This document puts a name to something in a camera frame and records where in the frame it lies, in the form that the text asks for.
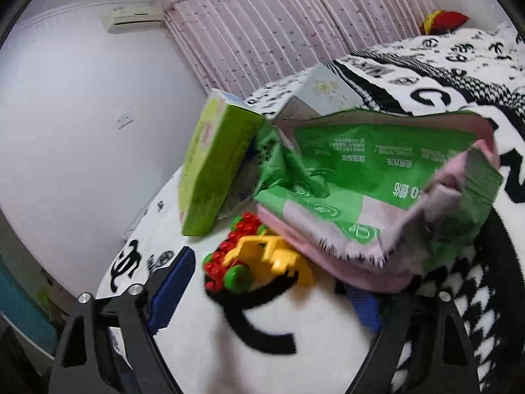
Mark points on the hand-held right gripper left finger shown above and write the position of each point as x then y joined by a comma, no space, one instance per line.
171,287

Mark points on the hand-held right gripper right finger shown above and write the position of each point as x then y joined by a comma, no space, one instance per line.
367,310

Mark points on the green and pink plastic bag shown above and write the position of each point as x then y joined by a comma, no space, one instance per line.
369,164

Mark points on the yellow toy with red beads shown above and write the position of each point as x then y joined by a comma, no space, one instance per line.
266,256

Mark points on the green cardboard box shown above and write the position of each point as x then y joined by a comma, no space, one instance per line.
213,164

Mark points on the teal furniture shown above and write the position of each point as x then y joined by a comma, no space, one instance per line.
22,308

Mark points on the white flower print box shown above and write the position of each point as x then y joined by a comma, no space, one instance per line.
324,90

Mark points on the white air conditioner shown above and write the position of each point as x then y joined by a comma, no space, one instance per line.
131,16

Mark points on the pink striped curtain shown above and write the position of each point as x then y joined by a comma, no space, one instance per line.
262,24

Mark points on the red and yellow cushion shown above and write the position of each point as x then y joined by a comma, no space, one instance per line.
445,20

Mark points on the white wall switch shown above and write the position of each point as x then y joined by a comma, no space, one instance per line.
125,119

